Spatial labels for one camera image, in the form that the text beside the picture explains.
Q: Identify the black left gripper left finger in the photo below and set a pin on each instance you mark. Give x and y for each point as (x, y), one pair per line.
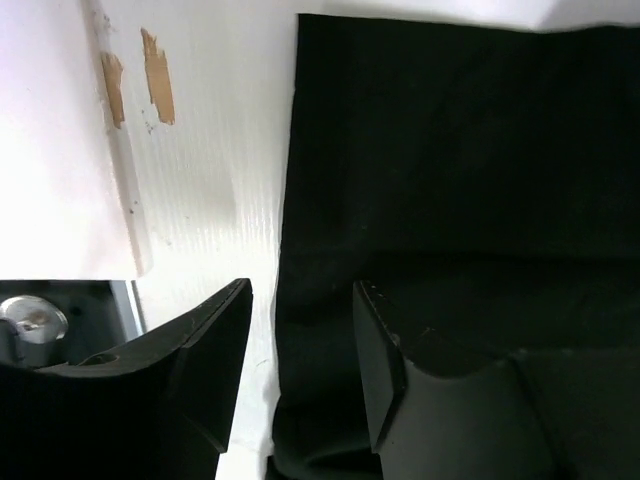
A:
(158, 407)

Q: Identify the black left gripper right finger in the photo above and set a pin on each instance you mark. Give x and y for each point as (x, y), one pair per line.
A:
(437, 408)

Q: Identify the black trousers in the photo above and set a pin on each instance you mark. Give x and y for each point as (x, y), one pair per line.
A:
(484, 179)

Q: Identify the silver bolt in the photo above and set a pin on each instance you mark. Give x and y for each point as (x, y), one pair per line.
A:
(32, 331)

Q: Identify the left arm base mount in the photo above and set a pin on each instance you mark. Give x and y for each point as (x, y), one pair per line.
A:
(100, 314)

